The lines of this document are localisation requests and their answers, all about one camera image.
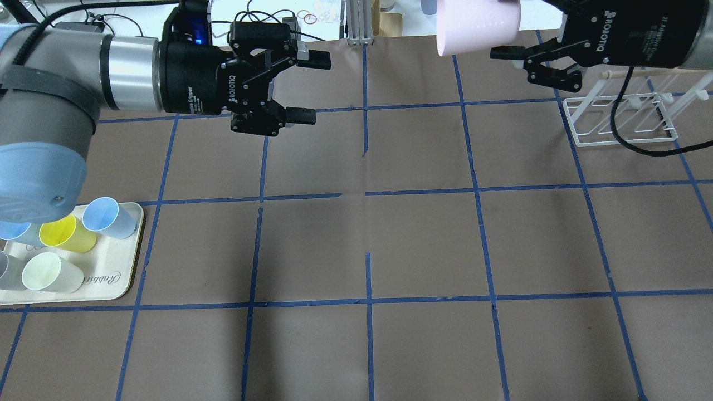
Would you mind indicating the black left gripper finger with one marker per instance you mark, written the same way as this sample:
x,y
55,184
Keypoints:
x,y
299,115
313,59

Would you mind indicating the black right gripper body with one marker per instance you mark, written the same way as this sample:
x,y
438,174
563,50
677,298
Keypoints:
x,y
640,36

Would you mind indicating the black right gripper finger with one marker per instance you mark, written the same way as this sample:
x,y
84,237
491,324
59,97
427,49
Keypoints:
x,y
509,53

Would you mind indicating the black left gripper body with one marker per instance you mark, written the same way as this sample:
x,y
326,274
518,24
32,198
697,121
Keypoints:
x,y
192,78

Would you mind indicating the pink plastic cup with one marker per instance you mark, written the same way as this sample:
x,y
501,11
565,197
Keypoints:
x,y
468,26

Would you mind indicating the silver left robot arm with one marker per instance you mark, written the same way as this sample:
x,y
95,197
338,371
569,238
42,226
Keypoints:
x,y
56,82

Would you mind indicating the light blue plastic cup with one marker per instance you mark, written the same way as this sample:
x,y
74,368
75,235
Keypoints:
x,y
107,217

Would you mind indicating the yellow plastic cup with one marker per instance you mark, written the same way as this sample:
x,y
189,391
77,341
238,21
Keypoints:
x,y
68,234

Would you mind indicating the cream plastic cup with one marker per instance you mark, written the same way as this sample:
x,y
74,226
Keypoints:
x,y
49,272

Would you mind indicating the grey plastic cup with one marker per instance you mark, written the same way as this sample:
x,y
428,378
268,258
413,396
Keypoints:
x,y
11,272

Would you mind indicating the wooden stand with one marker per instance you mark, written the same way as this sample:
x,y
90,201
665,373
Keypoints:
x,y
385,23

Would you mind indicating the cream plastic tray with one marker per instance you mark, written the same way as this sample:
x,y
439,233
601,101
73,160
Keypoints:
x,y
108,267

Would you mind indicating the aluminium frame post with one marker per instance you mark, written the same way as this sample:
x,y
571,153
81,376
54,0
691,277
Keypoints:
x,y
358,26

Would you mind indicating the white wire dish rack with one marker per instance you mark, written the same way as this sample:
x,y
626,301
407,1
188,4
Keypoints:
x,y
647,111

